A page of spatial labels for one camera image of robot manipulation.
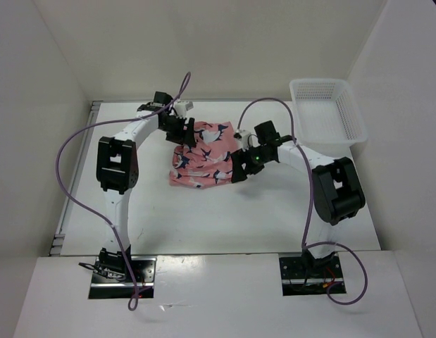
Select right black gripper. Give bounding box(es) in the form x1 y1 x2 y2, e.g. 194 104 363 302
231 143 273 182

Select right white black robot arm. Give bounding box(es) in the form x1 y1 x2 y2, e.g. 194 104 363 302
231 120 366 277

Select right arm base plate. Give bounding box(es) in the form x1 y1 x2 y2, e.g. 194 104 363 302
278 253 347 296

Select pink shark print shorts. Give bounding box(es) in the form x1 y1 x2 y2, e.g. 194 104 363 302
169 121 238 189

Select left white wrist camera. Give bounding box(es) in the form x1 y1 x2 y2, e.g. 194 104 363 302
173 100 194 119

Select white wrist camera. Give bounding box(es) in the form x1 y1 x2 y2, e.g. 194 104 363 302
173 100 194 119
234 130 253 149

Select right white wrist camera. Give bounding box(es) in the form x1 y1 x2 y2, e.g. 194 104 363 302
234 130 253 149

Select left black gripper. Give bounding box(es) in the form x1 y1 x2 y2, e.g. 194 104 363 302
158 115 196 147

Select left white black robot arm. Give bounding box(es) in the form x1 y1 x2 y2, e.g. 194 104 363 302
96 92 196 282

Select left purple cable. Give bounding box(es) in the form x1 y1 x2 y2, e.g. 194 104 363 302
54 71 192 311

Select white plastic mesh basket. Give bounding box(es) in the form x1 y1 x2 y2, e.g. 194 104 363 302
289 78 368 147

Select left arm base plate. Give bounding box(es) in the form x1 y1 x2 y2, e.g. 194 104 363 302
88 256 157 299

